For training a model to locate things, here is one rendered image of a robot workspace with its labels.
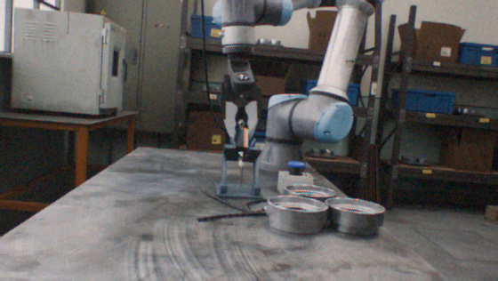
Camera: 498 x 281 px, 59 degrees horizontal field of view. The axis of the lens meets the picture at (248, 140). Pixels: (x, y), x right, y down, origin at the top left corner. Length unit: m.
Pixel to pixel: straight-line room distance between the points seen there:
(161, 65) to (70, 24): 1.74
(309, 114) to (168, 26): 3.49
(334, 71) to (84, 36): 2.01
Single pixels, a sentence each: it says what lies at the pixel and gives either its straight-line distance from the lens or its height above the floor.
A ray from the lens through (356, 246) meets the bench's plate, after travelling 0.73.
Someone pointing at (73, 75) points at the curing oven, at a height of 1.05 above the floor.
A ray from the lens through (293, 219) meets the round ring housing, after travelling 0.73.
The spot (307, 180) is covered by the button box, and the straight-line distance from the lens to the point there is 1.01.
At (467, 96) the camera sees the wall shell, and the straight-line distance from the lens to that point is 5.52.
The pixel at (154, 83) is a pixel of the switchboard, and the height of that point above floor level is 1.06.
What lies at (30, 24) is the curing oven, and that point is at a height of 1.33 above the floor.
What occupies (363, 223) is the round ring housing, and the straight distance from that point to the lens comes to 0.78.
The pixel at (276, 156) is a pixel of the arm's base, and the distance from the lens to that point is 1.31.
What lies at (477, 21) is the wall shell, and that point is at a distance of 5.62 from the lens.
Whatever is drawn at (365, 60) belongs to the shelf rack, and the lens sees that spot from 4.43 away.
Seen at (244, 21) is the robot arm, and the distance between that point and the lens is 1.01.
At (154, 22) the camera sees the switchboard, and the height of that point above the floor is 1.65.
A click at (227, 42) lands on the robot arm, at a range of 1.01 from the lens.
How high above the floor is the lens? 1.02
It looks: 6 degrees down
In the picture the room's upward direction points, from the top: 5 degrees clockwise
